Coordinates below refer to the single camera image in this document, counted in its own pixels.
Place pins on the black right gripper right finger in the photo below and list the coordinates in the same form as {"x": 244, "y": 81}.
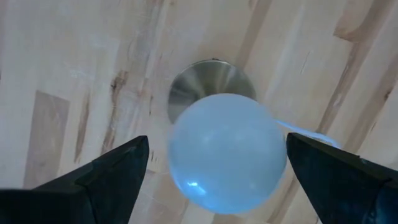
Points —
{"x": 342, "y": 189}

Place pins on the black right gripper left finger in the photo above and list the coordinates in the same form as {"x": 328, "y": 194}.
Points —
{"x": 118, "y": 186}

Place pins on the white lightbulb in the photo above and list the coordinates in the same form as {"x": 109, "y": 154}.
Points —
{"x": 227, "y": 152}

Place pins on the metal lamp socket base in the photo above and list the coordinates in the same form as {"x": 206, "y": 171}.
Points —
{"x": 205, "y": 77}

